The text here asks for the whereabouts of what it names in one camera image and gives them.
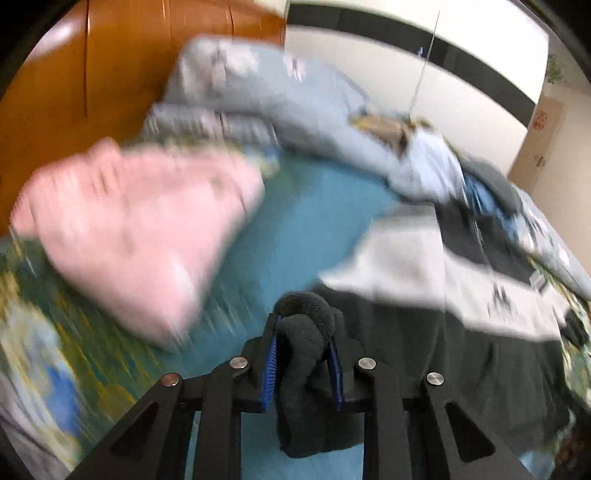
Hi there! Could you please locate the dark grey and white garment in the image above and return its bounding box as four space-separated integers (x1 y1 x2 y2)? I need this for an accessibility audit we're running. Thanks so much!
273 203 583 459

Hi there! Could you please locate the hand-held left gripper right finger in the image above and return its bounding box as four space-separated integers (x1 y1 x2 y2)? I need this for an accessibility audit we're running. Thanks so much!
329 338 536 480

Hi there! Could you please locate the pink fleece garment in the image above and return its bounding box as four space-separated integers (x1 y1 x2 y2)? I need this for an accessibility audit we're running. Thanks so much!
10 137 266 352

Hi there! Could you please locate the green potted plant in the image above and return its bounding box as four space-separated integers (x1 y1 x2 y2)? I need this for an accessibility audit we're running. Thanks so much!
546 54 568 86

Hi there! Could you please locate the pile of mixed clothes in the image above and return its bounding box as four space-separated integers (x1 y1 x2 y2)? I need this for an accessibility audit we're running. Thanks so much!
349 113 527 241

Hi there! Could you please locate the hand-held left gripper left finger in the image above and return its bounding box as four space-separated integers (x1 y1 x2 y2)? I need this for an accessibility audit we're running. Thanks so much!
69 313 280 480

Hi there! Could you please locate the teal printed bed sheet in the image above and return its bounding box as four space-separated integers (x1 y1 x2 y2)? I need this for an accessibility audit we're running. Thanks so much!
0 152 591 480

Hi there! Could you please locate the beige door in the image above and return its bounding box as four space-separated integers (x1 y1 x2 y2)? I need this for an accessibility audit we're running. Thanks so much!
508 95 566 192

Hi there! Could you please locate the light blue printed quilt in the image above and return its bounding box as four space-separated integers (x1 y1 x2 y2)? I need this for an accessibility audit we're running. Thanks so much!
143 37 591 301

